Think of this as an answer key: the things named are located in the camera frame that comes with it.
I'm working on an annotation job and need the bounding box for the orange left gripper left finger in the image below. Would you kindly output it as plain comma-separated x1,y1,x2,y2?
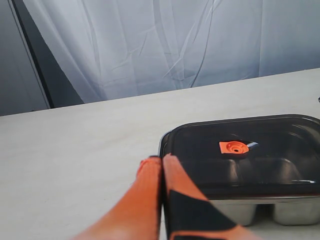
74,156,162,240

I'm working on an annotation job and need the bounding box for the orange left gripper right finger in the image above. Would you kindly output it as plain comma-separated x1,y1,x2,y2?
162,153,255,240

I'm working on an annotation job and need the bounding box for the steel lunch box tray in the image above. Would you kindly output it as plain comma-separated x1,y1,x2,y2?
205,193,320,226

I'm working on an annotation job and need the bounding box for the dark transparent lunch box lid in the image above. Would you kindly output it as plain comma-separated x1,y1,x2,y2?
159,114,320,199

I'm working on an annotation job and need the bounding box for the white backdrop curtain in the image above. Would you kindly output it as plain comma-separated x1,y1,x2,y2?
24,0,320,103

